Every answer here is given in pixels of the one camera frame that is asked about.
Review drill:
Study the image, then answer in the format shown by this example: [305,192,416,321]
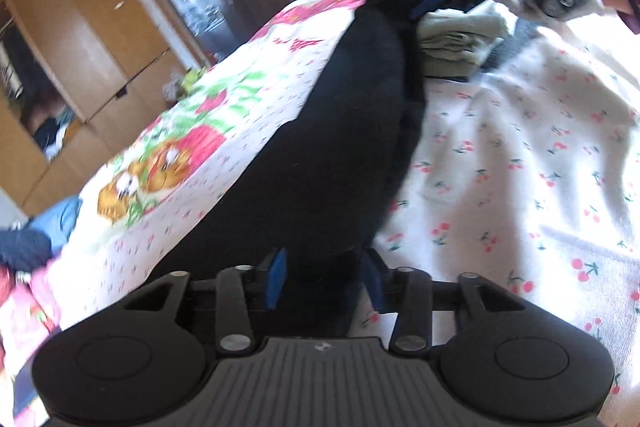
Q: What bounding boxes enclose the navy jacket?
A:
[0,227,53,274]

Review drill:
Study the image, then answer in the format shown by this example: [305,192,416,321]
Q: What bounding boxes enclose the folded dark grey cloth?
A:
[479,17,543,74]

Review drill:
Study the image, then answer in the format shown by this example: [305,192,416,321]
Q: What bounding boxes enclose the clear plastic bag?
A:
[161,74,183,102]

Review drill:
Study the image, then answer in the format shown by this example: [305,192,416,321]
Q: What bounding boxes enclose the printed floral bedsheet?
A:
[0,0,640,427]

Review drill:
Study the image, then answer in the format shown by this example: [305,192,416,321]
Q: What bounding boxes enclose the black pants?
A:
[145,0,428,343]

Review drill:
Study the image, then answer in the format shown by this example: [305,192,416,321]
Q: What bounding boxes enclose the wooden wardrobe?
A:
[0,0,173,218]

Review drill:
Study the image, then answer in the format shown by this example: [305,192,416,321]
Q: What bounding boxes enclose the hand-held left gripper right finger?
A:
[361,248,523,355]

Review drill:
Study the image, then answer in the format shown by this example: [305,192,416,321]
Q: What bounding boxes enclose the clothes pile in wardrobe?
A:
[22,89,83,160]

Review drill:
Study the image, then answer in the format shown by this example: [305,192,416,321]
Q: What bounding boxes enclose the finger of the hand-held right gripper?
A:
[390,0,468,24]

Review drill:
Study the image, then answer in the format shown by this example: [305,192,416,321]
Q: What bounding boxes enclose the green toy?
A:
[177,69,207,96]

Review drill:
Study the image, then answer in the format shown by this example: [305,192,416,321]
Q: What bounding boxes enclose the folded grey-green clothes stack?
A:
[417,2,511,80]

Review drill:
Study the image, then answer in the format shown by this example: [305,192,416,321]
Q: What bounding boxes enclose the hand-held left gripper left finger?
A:
[122,248,288,355]

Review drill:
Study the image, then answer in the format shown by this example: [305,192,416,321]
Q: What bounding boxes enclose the blue pillow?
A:
[27,197,84,254]

